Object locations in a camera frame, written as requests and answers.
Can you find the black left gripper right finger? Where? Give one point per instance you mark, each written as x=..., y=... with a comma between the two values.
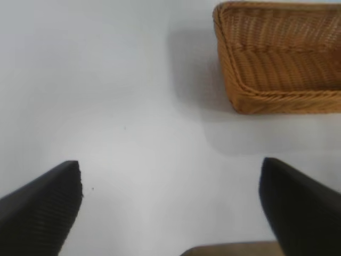
x=306, y=213

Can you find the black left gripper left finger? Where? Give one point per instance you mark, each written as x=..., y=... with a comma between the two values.
x=34, y=213

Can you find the brown woven wicker basket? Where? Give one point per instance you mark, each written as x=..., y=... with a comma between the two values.
x=279, y=66

